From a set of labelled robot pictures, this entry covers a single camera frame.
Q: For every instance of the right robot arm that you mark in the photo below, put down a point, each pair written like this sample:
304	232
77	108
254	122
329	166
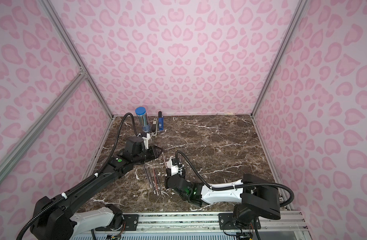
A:
250	202

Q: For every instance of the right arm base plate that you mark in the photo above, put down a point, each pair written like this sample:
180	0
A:
228	222

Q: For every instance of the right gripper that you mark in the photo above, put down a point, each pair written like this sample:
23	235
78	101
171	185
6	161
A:
170	181

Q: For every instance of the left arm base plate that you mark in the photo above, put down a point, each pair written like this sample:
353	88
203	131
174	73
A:
131	222

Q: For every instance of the dark pencil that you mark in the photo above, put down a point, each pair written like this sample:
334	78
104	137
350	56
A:
152	182
148	178

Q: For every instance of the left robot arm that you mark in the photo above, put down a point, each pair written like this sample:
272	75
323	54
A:
52	218

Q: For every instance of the grey clip tool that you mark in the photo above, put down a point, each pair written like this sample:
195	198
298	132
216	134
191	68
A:
154	127

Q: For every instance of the blue-capped metal cylinder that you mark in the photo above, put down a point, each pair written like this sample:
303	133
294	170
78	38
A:
143	119

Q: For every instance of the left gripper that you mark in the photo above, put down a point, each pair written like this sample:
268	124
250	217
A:
152	153

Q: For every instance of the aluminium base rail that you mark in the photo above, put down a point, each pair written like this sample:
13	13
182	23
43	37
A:
197	226

